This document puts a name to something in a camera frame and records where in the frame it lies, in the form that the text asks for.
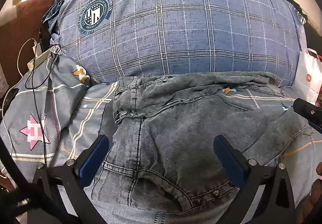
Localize grey star printed bedsheet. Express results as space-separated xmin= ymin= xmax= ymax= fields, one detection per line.
xmin=0 ymin=54 xmax=322 ymax=224

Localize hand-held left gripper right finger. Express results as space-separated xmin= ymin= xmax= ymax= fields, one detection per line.
xmin=213 ymin=135 xmax=296 ymax=224

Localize brown bedside cabinet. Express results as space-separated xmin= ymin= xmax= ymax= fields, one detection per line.
xmin=0 ymin=0 xmax=63 ymax=78

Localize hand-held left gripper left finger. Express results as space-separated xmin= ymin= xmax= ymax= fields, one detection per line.
xmin=33 ymin=135 xmax=110 ymax=224

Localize grey denim pants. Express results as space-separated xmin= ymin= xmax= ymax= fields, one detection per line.
xmin=92 ymin=71 xmax=315 ymax=214

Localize white charger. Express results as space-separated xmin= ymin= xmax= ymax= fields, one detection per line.
xmin=31 ymin=39 xmax=43 ymax=56

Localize white cable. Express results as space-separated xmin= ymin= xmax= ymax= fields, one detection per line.
xmin=0 ymin=38 xmax=34 ymax=179

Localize person's right hand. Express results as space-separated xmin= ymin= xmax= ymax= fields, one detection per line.
xmin=302 ymin=163 xmax=322 ymax=224

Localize thin black cable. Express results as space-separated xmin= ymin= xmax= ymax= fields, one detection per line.
xmin=25 ymin=30 xmax=63 ymax=164

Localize blue plaid pillow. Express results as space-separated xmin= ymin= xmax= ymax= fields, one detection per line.
xmin=50 ymin=0 xmax=306 ymax=84

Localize dark blue crumpled cloth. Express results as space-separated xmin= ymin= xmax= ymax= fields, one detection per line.
xmin=41 ymin=0 xmax=66 ymax=34

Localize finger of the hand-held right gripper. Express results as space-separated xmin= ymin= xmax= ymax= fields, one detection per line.
xmin=293 ymin=98 xmax=322 ymax=135

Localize white paper bag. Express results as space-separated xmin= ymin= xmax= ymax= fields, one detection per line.
xmin=293 ymin=48 xmax=322 ymax=107

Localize white power strip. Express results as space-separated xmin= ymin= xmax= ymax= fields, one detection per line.
xmin=27 ymin=49 xmax=51 ymax=71

